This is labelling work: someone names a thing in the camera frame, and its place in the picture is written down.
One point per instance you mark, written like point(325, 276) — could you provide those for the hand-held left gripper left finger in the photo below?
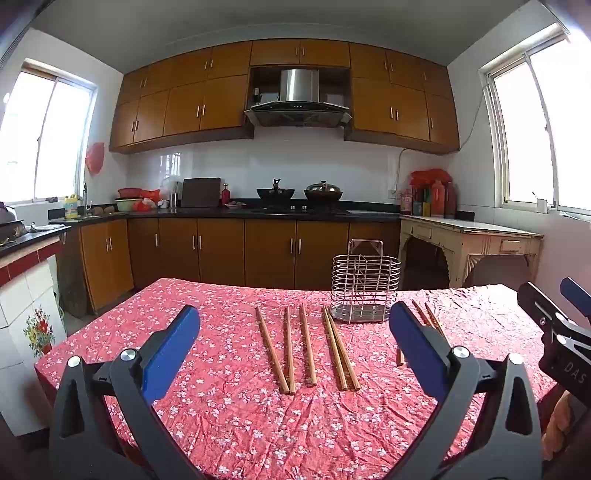
point(173, 346)

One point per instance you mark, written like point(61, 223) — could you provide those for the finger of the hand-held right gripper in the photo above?
point(535, 300)
point(577, 297)

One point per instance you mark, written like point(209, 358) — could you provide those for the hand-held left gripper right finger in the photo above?
point(415, 344)

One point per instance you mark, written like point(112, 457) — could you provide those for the wooden chopstick pair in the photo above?
point(345, 355)
point(333, 346)

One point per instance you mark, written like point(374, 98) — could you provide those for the person's right hand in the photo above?
point(558, 422)

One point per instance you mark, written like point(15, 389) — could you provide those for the old cream side table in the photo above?
point(471, 237)

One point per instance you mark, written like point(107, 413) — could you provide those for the red floral tablecloth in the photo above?
point(231, 415)

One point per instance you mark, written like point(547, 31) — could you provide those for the wooden base cabinets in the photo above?
point(221, 249)

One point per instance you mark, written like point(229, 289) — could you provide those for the dark red bottle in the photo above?
point(450, 201)

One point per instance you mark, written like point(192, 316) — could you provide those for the white floral tile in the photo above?
point(39, 328)

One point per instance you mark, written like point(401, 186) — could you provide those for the black kitchen countertop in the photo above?
point(207, 213)

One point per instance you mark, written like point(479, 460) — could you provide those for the orange bottle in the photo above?
point(437, 201)

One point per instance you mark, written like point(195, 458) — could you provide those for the steel cups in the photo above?
point(174, 201)

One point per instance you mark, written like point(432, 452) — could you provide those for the dark cutting board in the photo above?
point(201, 193)

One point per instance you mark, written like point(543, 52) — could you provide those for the small red bottle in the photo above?
point(225, 196)

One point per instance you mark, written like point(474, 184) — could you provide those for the red bag over bottles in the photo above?
point(429, 177)

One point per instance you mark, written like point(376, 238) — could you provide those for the steel faucet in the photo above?
point(85, 198)

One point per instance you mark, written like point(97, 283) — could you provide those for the yellow detergent bottle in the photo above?
point(70, 207)

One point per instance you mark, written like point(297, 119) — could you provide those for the pot with steel lid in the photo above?
point(323, 194)

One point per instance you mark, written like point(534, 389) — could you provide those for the gas stove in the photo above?
point(295, 211)

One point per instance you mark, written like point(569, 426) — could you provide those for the tiled side counter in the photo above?
point(27, 240)

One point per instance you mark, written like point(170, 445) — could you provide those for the black wok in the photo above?
point(275, 193)

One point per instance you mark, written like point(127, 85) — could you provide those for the hanging red plastic bag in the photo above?
point(94, 158)

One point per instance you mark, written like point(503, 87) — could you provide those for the steel range hood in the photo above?
point(299, 85)

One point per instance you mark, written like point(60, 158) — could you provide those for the wall socket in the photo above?
point(393, 194)

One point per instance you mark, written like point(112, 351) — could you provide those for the window with white frame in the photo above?
point(531, 129)

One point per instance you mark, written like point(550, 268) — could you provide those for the window with grey frame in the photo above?
point(51, 138)

